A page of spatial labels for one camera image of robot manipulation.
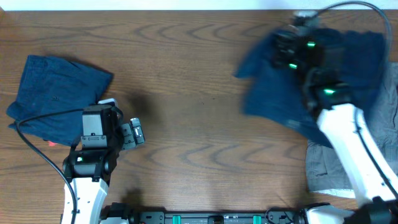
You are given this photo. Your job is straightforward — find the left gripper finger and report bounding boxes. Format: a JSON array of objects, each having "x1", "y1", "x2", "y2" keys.
[
  {"x1": 130, "y1": 118, "x2": 145, "y2": 144},
  {"x1": 121, "y1": 123, "x2": 136, "y2": 151}
]

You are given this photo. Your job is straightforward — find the navy blue shorts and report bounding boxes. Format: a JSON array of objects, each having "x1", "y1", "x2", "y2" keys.
[
  {"x1": 6, "y1": 55, "x2": 113, "y2": 146},
  {"x1": 235, "y1": 29, "x2": 386, "y2": 147}
]

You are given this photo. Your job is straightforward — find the grey shorts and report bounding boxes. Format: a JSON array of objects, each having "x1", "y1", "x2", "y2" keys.
[{"x1": 305, "y1": 62, "x2": 397, "y2": 198}]

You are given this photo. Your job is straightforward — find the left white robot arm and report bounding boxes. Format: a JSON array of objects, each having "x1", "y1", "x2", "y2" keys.
[{"x1": 61, "y1": 100, "x2": 145, "y2": 223}]

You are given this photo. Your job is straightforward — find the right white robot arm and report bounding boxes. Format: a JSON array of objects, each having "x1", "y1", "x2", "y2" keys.
[{"x1": 272, "y1": 29, "x2": 397, "y2": 223}]

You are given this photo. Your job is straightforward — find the red clothing tag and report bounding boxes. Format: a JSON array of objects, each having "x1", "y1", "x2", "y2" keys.
[{"x1": 48, "y1": 141, "x2": 57, "y2": 147}]

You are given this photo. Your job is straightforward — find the folded navy blue shorts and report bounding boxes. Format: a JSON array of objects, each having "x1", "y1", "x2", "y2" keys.
[{"x1": 6, "y1": 55, "x2": 113, "y2": 146}]

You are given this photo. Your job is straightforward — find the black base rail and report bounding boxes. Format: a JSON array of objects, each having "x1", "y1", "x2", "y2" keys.
[{"x1": 99, "y1": 203, "x2": 308, "y2": 224}]

